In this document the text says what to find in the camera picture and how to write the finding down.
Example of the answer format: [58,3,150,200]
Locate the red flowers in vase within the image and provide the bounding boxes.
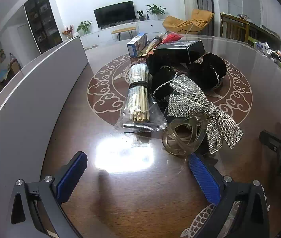
[62,25,75,39]

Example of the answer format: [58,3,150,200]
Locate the black velvet beaded cloth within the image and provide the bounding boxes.
[146,54,180,111]
[189,53,227,90]

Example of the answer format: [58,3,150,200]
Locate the clear smoky hair claw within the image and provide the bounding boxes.
[161,116,209,157]

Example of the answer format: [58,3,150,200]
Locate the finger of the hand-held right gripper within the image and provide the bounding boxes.
[259,130,281,158]

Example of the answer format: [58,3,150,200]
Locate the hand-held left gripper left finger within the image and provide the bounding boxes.
[7,151,88,238]

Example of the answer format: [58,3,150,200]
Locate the clear bag of wooden sticks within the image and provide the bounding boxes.
[114,63,168,133]

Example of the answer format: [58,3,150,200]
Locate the blue patterned cloth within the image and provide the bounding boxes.
[0,68,14,80]

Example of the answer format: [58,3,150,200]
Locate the framed wall painting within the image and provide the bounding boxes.
[0,42,7,63]

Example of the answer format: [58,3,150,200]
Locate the black flat television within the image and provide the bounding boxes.
[93,1,135,28]

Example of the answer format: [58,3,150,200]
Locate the wooden chair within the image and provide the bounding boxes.
[220,13,251,43]

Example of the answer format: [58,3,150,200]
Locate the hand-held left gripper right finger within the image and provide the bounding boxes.
[189,152,271,238]

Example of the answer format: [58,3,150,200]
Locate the grey partition panel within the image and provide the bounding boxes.
[0,35,89,150]

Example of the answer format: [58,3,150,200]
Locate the black rectangular box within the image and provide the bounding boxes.
[152,40,205,64]

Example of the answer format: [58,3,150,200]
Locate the bushy green potted plant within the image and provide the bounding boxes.
[76,20,93,35]

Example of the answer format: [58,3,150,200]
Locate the silver rhinestone bow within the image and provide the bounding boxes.
[153,73,244,154]

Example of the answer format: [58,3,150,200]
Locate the yellow lounge chair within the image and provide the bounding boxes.
[162,9,215,35]

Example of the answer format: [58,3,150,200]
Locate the white television cabinet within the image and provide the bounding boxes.
[80,18,169,49]

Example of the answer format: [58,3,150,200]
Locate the black glass display cabinet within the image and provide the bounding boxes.
[24,0,64,54]

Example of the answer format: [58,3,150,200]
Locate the blue and white carton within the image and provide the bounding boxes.
[127,33,148,57]

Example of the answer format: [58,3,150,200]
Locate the red foil packet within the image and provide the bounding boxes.
[161,33,183,44]

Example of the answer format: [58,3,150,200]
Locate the wooden bench with metal legs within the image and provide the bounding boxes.
[111,26,136,41]

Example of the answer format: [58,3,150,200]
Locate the large leafy potted plant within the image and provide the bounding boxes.
[146,4,167,19]

